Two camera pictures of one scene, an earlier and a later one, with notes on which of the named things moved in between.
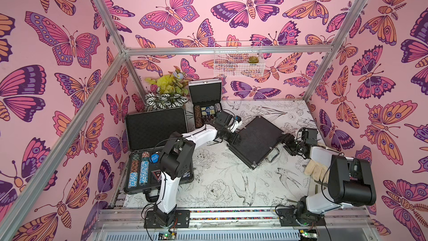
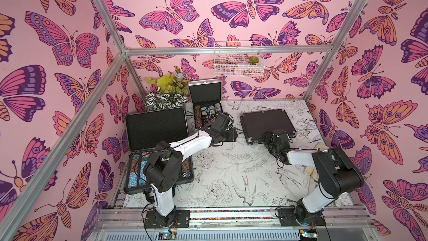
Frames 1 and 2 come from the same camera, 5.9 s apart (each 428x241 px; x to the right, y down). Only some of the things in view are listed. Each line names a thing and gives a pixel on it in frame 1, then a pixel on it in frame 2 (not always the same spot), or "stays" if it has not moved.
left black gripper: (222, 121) stays
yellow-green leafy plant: (174, 81) stays
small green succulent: (253, 59) stays
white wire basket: (238, 59) stays
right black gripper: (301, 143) -> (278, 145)
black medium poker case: (257, 143) -> (255, 124)
